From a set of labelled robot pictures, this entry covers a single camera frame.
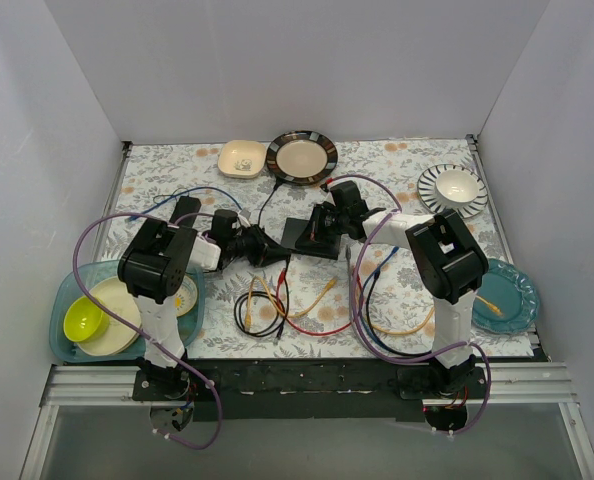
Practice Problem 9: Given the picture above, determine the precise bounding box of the red ethernet cable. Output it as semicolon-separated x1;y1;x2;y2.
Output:
276;269;366;337

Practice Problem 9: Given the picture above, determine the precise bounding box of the dark grey network switch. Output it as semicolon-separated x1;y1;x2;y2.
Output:
280;218;341;260

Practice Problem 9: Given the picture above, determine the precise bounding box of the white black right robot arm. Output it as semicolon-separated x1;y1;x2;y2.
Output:
282;181;488;398

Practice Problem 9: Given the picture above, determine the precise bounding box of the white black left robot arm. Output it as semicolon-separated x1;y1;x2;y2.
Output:
118;209;291;400

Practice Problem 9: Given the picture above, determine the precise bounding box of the floral patterned tablecloth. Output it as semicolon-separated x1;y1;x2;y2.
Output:
96;138;534;359

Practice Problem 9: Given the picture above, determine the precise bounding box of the black power adapter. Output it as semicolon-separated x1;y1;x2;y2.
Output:
169;196;201;228

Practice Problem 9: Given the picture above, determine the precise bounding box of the dark rimmed beige plate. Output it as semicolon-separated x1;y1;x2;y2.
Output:
265;130;338;185

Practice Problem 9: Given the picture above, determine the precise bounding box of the blue striped white plate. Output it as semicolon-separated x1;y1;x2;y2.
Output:
417;164;489;219

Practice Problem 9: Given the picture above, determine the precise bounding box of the cream square panda dish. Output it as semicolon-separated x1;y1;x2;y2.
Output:
217;140;266;179

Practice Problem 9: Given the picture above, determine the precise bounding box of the daisy patterned glass bowl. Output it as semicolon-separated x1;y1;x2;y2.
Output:
175;276;199;317

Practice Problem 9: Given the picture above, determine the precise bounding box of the small white bowl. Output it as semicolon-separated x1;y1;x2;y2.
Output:
435;170;479;207

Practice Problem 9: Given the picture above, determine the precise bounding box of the cream plate in tray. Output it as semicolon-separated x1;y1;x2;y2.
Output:
77;276;142;357

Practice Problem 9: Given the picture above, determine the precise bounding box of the teal scalloped plate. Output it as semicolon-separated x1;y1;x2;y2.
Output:
472;258;540;335

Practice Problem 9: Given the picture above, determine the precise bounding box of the lime green bowl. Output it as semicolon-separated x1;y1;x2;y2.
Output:
63;296;109;343

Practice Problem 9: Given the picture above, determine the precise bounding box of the teal transparent plastic tray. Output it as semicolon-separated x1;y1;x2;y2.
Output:
49;260;205;364

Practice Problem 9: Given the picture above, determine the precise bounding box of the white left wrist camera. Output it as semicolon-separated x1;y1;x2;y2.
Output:
237;212;251;228

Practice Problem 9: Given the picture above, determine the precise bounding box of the grey ethernet cable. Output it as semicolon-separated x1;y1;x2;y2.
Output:
344;248;428;366

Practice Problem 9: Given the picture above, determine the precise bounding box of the black ethernet cable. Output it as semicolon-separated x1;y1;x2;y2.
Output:
233;259;291;342

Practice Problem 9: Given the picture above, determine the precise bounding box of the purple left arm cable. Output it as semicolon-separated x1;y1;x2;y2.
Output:
71;212;224;450

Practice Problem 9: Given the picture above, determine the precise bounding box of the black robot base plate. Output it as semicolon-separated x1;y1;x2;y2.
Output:
132;357;496;422

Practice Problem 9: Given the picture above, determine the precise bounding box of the aluminium frame rail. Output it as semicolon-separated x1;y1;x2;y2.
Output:
42;361;577;406

